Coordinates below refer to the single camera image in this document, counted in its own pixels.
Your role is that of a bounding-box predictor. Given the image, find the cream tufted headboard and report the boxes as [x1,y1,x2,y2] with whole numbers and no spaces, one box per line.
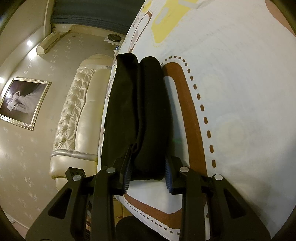
[49,54,113,190]

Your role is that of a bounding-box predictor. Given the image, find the dark teal curtain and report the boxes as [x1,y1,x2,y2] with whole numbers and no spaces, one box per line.
[51,0,144,35]

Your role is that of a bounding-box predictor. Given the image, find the white patterned bed sheet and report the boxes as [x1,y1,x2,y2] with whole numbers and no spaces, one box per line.
[120,1,295,240]

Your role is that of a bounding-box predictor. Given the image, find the white wall air conditioner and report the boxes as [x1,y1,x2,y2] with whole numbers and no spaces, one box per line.
[36,30,70,55]

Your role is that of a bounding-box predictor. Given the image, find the black pants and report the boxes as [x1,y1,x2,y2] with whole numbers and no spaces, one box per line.
[101,53,173,180]

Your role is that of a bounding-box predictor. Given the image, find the framed wall picture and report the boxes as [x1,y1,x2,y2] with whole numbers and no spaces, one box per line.
[1,77,51,131]

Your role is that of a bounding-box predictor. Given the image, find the small table fan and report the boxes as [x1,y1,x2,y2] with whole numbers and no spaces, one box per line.
[104,33,124,46]

